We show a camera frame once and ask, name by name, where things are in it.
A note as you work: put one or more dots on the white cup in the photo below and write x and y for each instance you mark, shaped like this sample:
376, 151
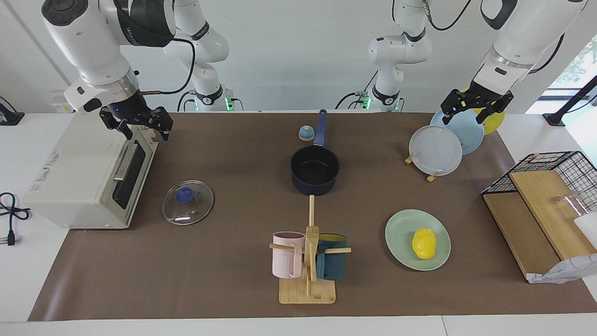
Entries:
588, 228

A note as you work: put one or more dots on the yellow plate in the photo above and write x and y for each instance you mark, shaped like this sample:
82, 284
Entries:
495, 122

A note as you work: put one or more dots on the beige toaster oven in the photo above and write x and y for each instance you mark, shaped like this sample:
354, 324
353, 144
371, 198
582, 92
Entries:
79, 172

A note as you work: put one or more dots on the white power strip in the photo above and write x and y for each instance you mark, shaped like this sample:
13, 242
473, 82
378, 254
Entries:
58, 106

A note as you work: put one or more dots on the glass lid blue knob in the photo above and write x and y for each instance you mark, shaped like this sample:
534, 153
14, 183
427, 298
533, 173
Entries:
185, 195

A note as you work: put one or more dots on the black clamp stand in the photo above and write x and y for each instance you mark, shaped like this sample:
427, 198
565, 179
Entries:
555, 119

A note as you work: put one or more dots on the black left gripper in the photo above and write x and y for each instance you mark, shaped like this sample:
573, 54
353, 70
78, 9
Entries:
480, 97

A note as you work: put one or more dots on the wooden shelf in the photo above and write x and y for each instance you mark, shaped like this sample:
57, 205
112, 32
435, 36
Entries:
536, 200

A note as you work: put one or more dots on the brown table mat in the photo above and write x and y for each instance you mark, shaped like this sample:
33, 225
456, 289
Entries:
210, 270

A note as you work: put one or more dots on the mint green plate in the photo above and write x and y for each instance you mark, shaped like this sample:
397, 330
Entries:
401, 233

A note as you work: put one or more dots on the pink ribbed mug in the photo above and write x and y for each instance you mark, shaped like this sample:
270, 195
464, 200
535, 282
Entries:
285, 261

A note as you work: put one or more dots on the wooden mug tree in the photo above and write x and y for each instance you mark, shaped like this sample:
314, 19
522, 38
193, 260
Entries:
308, 291

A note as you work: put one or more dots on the wooden plate rack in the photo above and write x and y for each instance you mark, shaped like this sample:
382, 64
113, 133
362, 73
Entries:
432, 177

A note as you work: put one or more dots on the dark blue saucepan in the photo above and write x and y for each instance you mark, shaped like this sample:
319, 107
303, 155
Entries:
315, 184

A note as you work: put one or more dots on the light blue plate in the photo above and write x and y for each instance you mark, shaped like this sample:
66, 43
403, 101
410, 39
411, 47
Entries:
468, 133

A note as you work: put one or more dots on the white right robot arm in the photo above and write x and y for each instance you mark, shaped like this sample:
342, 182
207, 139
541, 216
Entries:
84, 42

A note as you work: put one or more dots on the white checked cloth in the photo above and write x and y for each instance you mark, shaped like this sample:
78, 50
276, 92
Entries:
569, 270

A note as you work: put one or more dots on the dark teal mug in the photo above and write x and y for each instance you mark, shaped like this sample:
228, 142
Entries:
333, 266

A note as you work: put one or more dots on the clear glass cup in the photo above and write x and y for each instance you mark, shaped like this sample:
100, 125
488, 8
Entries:
571, 205

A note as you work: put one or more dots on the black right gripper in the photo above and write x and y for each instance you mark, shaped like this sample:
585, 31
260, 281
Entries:
133, 109

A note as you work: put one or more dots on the black desk mount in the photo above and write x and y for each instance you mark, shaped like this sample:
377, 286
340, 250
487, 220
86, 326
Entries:
9, 119

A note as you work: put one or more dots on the pale grey plate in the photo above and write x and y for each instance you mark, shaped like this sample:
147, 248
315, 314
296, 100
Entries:
436, 150

